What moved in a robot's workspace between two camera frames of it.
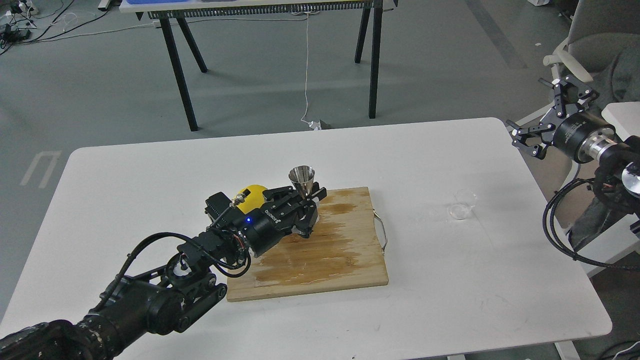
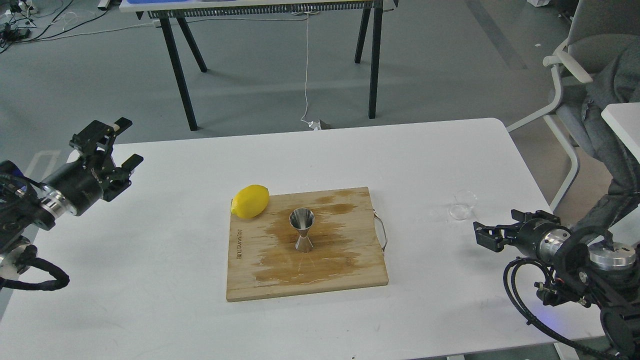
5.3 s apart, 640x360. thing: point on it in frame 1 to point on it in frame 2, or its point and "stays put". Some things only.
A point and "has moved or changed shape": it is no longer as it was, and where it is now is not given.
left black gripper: x=265 y=226 to x=81 y=186
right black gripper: x=581 y=135 to x=540 y=237
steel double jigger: x=302 y=176 has moved or changed shape
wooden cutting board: x=343 y=253 stays put
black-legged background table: x=176 y=11 stays put
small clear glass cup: x=464 y=201 stays put
